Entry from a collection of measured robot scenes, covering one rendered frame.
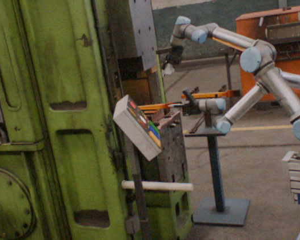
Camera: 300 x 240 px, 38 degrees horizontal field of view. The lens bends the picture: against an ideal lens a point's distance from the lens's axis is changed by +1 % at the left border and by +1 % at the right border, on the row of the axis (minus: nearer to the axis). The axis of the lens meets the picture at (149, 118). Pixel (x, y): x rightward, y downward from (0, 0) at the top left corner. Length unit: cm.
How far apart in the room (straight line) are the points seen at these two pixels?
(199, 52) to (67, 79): 791
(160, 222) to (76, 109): 97
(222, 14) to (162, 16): 143
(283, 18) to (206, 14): 440
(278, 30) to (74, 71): 376
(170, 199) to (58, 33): 126
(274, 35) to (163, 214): 354
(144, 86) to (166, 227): 98
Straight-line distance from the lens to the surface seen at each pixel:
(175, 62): 250
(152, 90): 307
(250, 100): 254
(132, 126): 206
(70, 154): 277
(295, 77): 275
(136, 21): 261
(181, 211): 318
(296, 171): 236
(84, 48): 244
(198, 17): 1027
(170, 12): 1042
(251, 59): 216
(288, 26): 587
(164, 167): 275
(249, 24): 605
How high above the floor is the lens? 167
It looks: 15 degrees down
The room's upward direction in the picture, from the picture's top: 9 degrees counter-clockwise
